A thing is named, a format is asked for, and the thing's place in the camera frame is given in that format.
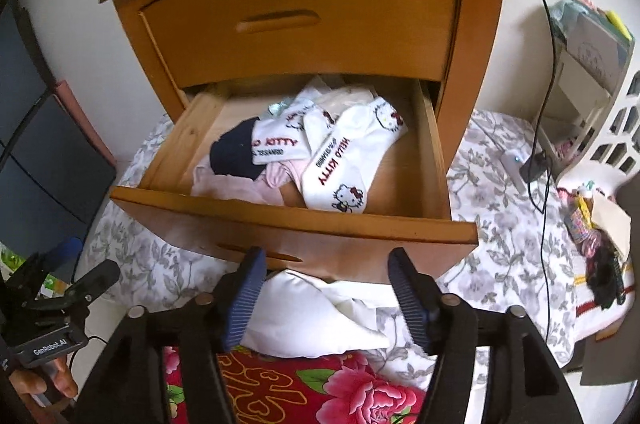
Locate white towel with red stripes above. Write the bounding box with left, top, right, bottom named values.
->
left=570, top=271, right=633, bottom=340

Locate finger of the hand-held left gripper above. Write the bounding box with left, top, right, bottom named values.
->
left=64, top=260, right=122, bottom=307
left=42, top=236, right=83, bottom=285

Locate white power strip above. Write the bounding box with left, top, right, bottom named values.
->
left=500, top=151, right=528, bottom=192

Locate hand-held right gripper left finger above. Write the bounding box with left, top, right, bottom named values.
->
left=75, top=246, right=268, bottom=424

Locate beige paper sheet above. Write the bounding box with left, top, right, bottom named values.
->
left=590, top=191, right=633, bottom=260

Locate white plastic basket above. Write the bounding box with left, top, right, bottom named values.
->
left=555, top=69, right=640, bottom=185

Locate stack of papers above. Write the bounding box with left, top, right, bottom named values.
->
left=547, top=0, right=633, bottom=77

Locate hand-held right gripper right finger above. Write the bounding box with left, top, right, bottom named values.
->
left=387, top=247, right=583, bottom=424

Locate pink board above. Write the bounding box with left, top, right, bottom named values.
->
left=52, top=79, right=118, bottom=165

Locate black power cable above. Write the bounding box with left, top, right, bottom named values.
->
left=510, top=0, right=558, bottom=215

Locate pale pink underwear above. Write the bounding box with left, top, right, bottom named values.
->
left=191, top=154, right=286, bottom=206

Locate colourful knitted item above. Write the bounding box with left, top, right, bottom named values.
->
left=557, top=184, right=603, bottom=257

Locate dark navy underwear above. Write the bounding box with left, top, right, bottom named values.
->
left=209, top=116, right=266, bottom=181

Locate white shelf rack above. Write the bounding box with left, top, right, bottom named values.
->
left=530, top=49, right=616, bottom=170

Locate dark cabinet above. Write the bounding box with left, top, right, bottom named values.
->
left=0, top=4, right=118, bottom=255

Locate beige cloth in plastic bag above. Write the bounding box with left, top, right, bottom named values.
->
left=315, top=76, right=381, bottom=110

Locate wooden nightstand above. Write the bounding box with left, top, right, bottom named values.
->
left=98, top=0, right=523, bottom=130

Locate black power adapter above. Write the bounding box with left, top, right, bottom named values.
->
left=520, top=151, right=551, bottom=182

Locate black knitted cloth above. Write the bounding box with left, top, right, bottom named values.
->
left=585, top=244, right=631, bottom=310

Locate white printed sock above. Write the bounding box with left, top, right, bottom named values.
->
left=301, top=96, right=410, bottom=212
left=251, top=101, right=307, bottom=166
left=304, top=104, right=346, bottom=157

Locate person's left hand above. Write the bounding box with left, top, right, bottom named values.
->
left=10, top=354, right=81, bottom=410

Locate red floral blanket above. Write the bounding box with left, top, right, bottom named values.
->
left=162, top=346, right=436, bottom=424

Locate white cloth garment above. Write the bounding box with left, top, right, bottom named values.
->
left=245, top=269, right=391, bottom=357

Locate brown board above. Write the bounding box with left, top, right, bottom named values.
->
left=580, top=324, right=638, bottom=387

